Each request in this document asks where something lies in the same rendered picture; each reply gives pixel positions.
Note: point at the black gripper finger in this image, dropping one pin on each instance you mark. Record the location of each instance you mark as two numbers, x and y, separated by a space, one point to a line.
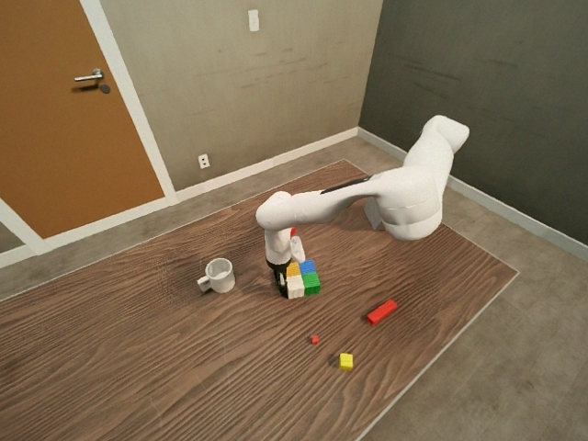
282 285

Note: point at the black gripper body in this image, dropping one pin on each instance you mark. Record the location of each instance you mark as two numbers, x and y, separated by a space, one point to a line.
279 268

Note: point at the blue cube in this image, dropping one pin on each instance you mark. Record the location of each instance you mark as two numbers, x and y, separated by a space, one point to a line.
307 267

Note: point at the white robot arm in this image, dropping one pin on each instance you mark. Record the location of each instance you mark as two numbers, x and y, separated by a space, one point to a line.
407 197

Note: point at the green cube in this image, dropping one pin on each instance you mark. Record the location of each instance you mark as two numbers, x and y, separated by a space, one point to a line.
311 283

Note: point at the white mug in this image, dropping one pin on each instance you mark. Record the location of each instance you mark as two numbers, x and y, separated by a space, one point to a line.
218 268

